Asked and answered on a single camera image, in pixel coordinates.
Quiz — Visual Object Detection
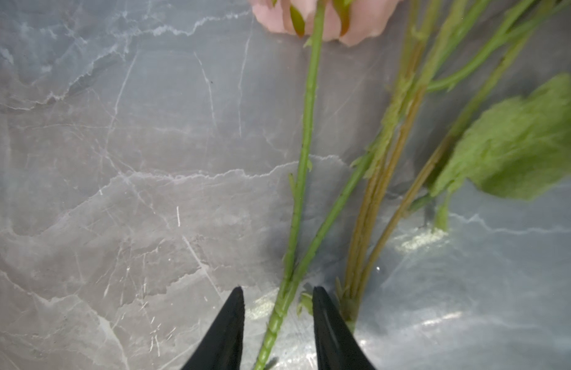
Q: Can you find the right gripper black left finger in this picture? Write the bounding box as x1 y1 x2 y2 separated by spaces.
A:
181 286 245 370

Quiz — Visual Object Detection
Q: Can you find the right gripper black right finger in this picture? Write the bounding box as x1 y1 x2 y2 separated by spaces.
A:
312 286 376 370

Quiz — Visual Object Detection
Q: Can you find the pink peony flower stem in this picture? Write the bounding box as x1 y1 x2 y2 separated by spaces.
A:
251 1 412 369

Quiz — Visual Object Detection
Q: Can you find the orange flower stem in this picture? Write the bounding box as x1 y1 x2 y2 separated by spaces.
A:
336 1 571 327

